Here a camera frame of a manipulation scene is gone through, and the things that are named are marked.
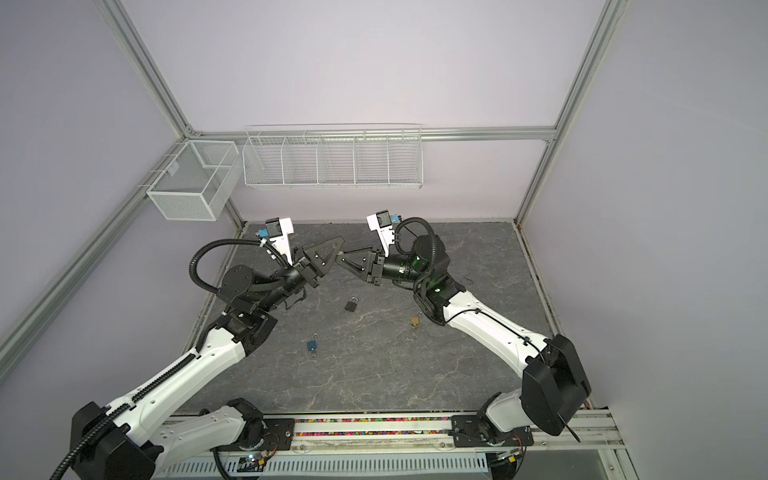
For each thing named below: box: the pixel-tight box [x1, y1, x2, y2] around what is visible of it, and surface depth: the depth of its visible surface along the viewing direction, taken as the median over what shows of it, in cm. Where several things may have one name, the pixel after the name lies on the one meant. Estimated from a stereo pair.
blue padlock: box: [307, 333, 320, 351], surface depth 91 cm
